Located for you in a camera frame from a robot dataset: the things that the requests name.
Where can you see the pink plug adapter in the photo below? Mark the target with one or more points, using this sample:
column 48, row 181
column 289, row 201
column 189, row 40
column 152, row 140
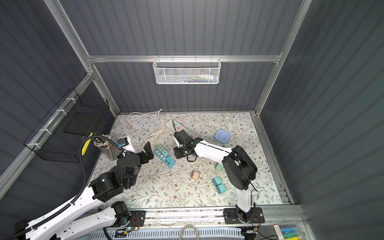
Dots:
column 195, row 175

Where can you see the teal adapter front lower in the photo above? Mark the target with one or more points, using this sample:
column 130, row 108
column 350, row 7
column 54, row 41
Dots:
column 221, row 188

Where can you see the green plug adapter right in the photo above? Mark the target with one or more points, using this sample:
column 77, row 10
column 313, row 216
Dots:
column 219, row 167

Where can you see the teal plug adapter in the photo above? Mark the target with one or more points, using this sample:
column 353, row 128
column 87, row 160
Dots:
column 164, row 153

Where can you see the light green plug adapter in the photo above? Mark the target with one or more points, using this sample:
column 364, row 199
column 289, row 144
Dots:
column 159, row 148

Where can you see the black wire mesh basket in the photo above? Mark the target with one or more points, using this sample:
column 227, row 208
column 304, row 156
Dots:
column 58, row 139

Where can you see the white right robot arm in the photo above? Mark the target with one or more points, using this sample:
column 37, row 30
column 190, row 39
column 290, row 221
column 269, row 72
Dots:
column 240, row 169

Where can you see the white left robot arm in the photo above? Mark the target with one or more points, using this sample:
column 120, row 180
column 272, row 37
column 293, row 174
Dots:
column 65, row 222

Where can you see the white wire mesh basket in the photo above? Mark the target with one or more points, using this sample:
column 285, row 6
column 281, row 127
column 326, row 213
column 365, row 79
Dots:
column 187, row 72

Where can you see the white multicolour power strip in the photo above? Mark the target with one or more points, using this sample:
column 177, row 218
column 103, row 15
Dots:
column 174, row 125

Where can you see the teal power strip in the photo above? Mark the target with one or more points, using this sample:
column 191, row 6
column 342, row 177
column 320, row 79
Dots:
column 167, row 160

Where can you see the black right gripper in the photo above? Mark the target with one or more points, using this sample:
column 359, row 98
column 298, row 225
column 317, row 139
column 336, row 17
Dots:
column 176, row 152

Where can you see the clear box of markers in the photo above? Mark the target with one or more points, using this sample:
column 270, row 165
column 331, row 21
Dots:
column 289, row 231

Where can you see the yellow marker pen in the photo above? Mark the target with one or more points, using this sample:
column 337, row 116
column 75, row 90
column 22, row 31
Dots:
column 85, row 144

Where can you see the pencil cup holder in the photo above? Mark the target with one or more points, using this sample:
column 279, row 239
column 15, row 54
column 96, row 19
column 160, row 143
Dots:
column 109, row 150

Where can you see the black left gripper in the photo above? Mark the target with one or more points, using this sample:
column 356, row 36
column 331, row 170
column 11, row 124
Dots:
column 148, row 152

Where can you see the blue square power socket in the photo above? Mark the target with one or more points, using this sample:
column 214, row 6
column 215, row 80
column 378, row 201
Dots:
column 222, row 136

